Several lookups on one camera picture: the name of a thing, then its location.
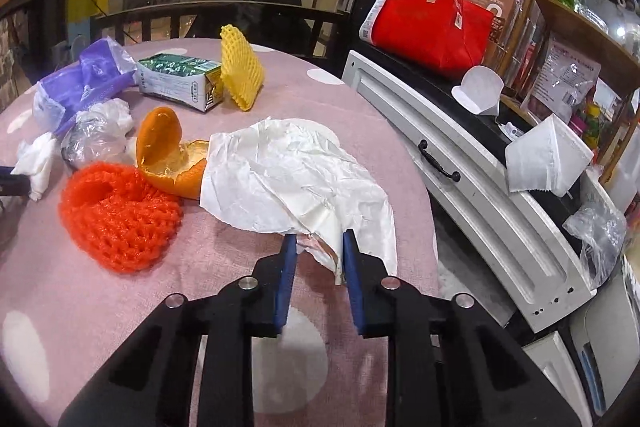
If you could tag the pink polka dot tablecloth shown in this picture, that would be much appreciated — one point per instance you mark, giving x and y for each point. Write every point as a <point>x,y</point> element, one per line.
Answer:
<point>225,257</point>

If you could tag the purple plastic bag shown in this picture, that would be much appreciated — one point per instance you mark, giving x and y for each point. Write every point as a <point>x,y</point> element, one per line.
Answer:
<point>85,77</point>

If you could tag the yellow foam fruit net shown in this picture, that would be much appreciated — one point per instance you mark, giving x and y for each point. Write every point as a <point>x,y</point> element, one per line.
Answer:
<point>240,67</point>

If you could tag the white drawer cabinet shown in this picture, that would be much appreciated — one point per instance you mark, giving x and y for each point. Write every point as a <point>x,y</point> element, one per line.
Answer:
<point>500,227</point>

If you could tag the red tote bag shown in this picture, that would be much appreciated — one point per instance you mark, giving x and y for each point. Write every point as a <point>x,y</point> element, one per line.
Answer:
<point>425,27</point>

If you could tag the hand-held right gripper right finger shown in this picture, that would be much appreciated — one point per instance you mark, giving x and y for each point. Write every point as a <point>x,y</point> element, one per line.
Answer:
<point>355,287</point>

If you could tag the red foam fruit net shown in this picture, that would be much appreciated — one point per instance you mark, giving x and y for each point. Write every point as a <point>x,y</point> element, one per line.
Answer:
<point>115,217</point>

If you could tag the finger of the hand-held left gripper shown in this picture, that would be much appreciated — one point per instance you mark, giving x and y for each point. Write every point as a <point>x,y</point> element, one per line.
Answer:
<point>12,184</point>

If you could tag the clear plastic bag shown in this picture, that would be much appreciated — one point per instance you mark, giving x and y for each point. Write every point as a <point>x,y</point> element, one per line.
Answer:
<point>597,237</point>

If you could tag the white drawer unit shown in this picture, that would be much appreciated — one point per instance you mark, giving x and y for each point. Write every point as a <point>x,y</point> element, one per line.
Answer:
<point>555,377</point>

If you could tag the green drink carton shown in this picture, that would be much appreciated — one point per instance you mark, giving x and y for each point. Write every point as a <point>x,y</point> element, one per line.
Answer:
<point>175,77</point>

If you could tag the large white paper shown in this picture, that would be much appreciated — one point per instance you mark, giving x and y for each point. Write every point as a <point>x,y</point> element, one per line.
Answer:
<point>280,177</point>

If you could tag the white cap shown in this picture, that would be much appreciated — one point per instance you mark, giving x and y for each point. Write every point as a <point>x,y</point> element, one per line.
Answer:
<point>480,89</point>

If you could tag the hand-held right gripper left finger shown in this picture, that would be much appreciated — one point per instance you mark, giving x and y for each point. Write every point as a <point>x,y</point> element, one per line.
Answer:
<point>286,282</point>

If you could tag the wooden shelf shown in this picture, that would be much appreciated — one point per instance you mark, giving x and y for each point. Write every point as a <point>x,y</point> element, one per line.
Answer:
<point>575,19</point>

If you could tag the clear plastic wrap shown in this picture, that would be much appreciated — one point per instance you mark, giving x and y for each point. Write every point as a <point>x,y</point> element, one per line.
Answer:
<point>90,142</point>

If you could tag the brown cardboard box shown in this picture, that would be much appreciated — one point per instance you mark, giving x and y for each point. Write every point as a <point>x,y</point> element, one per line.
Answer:
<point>500,14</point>

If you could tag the orange peel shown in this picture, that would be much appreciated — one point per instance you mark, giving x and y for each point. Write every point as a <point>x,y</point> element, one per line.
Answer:
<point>157,132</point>

